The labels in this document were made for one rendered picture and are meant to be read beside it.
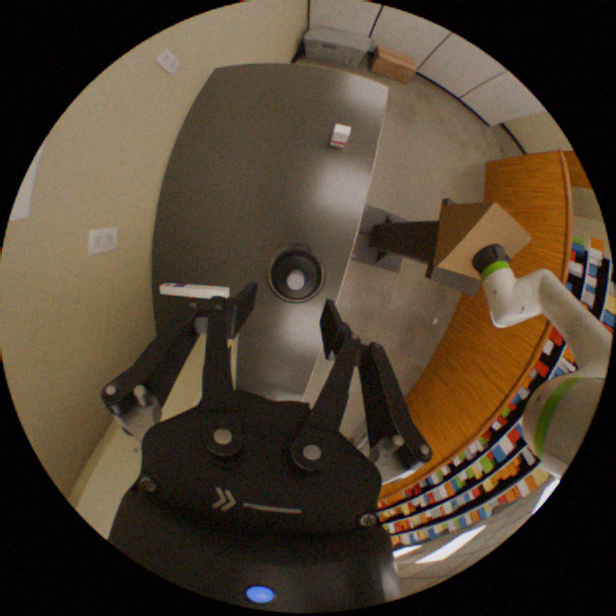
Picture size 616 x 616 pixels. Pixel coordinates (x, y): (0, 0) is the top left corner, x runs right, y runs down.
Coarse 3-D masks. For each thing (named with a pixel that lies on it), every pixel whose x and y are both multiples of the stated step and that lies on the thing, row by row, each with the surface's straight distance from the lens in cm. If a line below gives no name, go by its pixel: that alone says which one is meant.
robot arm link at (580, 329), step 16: (544, 272) 73; (544, 288) 68; (560, 288) 65; (544, 304) 66; (560, 304) 61; (576, 304) 59; (560, 320) 60; (576, 320) 55; (592, 320) 54; (576, 336) 54; (592, 336) 51; (608, 336) 51; (576, 352) 53; (592, 352) 49; (608, 352) 47; (592, 368) 44
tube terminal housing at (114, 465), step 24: (192, 360) 51; (192, 384) 45; (168, 408) 41; (120, 432) 42; (96, 456) 48; (120, 456) 40; (96, 480) 41; (120, 480) 39; (72, 504) 51; (96, 504) 41; (96, 528) 41
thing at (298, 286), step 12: (288, 252) 33; (300, 252) 33; (276, 264) 33; (288, 264) 32; (300, 264) 32; (312, 264) 32; (276, 276) 33; (288, 276) 30; (300, 276) 29; (312, 276) 33; (276, 288) 34; (288, 288) 33; (300, 288) 33; (312, 288) 33
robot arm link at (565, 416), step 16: (576, 384) 30; (592, 384) 28; (576, 400) 27; (592, 400) 25; (560, 416) 28; (576, 416) 25; (592, 416) 23; (560, 432) 26; (576, 432) 24; (544, 448) 30; (560, 448) 26; (576, 448) 23; (544, 464) 31; (560, 464) 26
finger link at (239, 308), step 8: (248, 288) 18; (256, 288) 20; (240, 296) 16; (248, 296) 17; (232, 304) 14; (240, 304) 15; (248, 304) 18; (232, 312) 14; (240, 312) 15; (248, 312) 19; (232, 320) 14; (240, 320) 16; (232, 328) 15; (240, 328) 17; (232, 336) 15
